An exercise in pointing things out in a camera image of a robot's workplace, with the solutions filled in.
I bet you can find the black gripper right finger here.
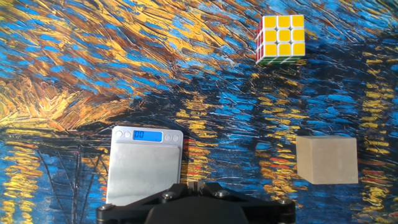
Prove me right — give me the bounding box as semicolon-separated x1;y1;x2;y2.
203;182;297;224

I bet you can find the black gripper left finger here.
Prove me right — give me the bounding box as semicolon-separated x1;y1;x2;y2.
95;182;190;224

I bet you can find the silver digital scale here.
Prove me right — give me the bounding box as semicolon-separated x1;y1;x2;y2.
105;125;184;207

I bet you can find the large wooden cube block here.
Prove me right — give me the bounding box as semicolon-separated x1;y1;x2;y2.
295;135;359;185

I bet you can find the blue starry night painted cloth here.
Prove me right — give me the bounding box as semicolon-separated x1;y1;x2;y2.
0;0;398;224

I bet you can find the Rubik's cube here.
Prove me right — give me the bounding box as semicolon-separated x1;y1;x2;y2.
255;14;306;65

